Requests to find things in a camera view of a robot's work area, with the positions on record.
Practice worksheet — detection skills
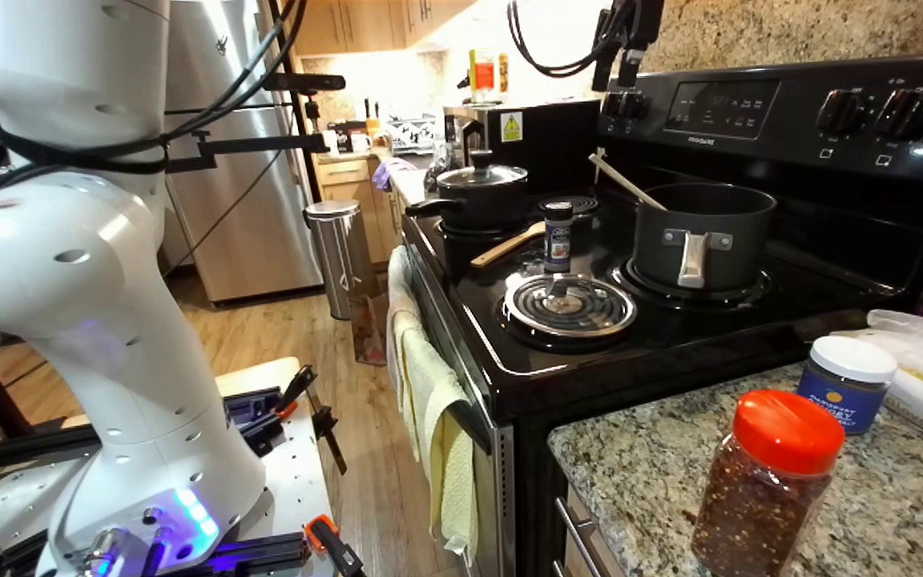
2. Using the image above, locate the dish rack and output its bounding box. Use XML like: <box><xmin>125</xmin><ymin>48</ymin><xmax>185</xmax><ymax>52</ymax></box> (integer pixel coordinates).
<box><xmin>384</xmin><ymin>110</ymin><xmax>445</xmax><ymax>158</ymax></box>

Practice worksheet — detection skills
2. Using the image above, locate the glass pot lid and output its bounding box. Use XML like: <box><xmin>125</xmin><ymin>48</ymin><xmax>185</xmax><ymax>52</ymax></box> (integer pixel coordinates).
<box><xmin>499</xmin><ymin>270</ymin><xmax>642</xmax><ymax>347</ymax></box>

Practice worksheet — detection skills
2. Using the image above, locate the white robot mounting table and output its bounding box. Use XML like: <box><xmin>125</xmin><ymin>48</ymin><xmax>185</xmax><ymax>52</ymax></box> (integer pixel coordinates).
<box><xmin>0</xmin><ymin>351</ymin><xmax>341</xmax><ymax>577</ymax></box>

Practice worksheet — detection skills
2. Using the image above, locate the black electric stove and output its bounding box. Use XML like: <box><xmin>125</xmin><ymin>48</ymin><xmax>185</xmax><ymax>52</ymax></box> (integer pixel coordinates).
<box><xmin>402</xmin><ymin>54</ymin><xmax>923</xmax><ymax>577</ymax></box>

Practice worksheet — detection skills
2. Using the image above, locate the black pot with lid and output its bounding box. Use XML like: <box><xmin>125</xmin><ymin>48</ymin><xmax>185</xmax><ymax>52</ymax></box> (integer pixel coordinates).
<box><xmin>406</xmin><ymin>147</ymin><xmax>535</xmax><ymax>242</ymax></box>

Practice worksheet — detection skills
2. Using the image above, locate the white lid blue jar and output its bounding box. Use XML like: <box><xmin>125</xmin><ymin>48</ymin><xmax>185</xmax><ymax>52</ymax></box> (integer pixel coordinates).
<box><xmin>794</xmin><ymin>333</ymin><xmax>902</xmax><ymax>437</ymax></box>

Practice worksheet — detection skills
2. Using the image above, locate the black camera stand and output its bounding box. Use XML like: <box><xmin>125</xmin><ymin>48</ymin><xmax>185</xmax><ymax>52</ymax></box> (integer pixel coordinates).
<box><xmin>127</xmin><ymin>71</ymin><xmax>350</xmax><ymax>184</ymax></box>

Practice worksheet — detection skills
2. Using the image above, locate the pale yellow towel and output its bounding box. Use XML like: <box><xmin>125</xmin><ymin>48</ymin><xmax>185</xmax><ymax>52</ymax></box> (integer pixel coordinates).
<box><xmin>382</xmin><ymin>242</ymin><xmax>484</xmax><ymax>569</ymax></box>

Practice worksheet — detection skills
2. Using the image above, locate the coil stove burner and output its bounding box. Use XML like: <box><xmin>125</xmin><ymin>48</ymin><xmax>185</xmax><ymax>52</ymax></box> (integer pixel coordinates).
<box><xmin>504</xmin><ymin>279</ymin><xmax>634</xmax><ymax>342</ymax></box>
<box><xmin>617</xmin><ymin>252</ymin><xmax>774</xmax><ymax>319</ymax></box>

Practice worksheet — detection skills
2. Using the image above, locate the orange lid chili jar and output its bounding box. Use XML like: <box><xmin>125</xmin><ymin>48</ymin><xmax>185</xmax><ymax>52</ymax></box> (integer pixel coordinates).
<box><xmin>692</xmin><ymin>387</ymin><xmax>849</xmax><ymax>577</ymax></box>

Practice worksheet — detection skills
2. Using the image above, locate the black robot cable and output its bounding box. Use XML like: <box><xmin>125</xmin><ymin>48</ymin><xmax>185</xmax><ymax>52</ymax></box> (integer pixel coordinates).
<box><xmin>0</xmin><ymin>0</ymin><xmax>607</xmax><ymax>315</ymax></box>

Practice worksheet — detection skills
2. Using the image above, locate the black clamp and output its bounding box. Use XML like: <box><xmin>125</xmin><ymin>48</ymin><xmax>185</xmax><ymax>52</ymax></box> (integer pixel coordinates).
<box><xmin>309</xmin><ymin>402</ymin><xmax>352</xmax><ymax>477</ymax></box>
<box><xmin>219</xmin><ymin>364</ymin><xmax>321</xmax><ymax>442</ymax></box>

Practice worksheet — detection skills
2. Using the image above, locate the orange handled tool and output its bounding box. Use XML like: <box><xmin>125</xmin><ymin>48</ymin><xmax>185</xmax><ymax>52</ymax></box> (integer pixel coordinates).
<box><xmin>300</xmin><ymin>512</ymin><xmax>367</xmax><ymax>577</ymax></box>

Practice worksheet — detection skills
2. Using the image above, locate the blue label spice bottle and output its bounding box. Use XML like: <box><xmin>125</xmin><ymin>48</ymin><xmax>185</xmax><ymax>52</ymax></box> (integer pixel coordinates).
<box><xmin>538</xmin><ymin>200</ymin><xmax>581</xmax><ymax>274</ymax></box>

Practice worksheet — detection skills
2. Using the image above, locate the wooden upper cabinet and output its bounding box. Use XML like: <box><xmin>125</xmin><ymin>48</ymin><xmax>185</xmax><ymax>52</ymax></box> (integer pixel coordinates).
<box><xmin>280</xmin><ymin>0</ymin><xmax>466</xmax><ymax>58</ymax></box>

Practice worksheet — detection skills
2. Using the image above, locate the counter drawer front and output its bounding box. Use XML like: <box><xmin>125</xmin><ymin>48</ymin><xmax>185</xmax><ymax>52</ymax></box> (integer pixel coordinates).
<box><xmin>545</xmin><ymin>477</ymin><xmax>634</xmax><ymax>577</ymax></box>

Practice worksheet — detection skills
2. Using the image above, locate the orange bottle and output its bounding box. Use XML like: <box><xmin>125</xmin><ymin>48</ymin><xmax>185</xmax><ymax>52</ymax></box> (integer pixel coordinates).
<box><xmin>469</xmin><ymin>54</ymin><xmax>499</xmax><ymax>97</ymax></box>

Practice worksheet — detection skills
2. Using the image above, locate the black countertop appliance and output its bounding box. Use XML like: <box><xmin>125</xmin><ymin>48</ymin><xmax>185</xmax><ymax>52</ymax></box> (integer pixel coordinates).
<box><xmin>443</xmin><ymin>97</ymin><xmax>607</xmax><ymax>196</ymax></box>

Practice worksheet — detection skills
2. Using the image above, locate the stainless steel trash can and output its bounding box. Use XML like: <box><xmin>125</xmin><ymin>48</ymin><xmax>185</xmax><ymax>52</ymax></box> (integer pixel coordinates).
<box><xmin>300</xmin><ymin>200</ymin><xmax>366</xmax><ymax>324</ymax></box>

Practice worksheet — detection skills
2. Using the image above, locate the dark grey open pot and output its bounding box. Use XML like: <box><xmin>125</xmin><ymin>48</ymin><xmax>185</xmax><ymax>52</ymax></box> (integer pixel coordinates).
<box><xmin>627</xmin><ymin>175</ymin><xmax>781</xmax><ymax>294</ymax></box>

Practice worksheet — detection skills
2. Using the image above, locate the wooden spatula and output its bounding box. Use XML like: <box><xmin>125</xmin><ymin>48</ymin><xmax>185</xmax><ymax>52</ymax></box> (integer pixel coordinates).
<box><xmin>469</xmin><ymin>219</ymin><xmax>550</xmax><ymax>273</ymax></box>
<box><xmin>584</xmin><ymin>147</ymin><xmax>670</xmax><ymax>215</ymax></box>

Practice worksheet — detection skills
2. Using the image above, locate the stainless steel refrigerator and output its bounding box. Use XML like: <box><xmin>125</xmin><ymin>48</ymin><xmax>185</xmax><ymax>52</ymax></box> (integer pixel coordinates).
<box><xmin>153</xmin><ymin>0</ymin><xmax>328</xmax><ymax>307</ymax></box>

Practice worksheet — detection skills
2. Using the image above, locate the wooden base cabinet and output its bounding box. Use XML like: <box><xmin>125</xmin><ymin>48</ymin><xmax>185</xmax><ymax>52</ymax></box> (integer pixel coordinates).
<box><xmin>311</xmin><ymin>152</ymin><xmax>402</xmax><ymax>270</ymax></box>

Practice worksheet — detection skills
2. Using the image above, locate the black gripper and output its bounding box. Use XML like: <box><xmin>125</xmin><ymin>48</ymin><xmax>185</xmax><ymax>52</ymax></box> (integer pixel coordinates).
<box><xmin>591</xmin><ymin>0</ymin><xmax>670</xmax><ymax>97</ymax></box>

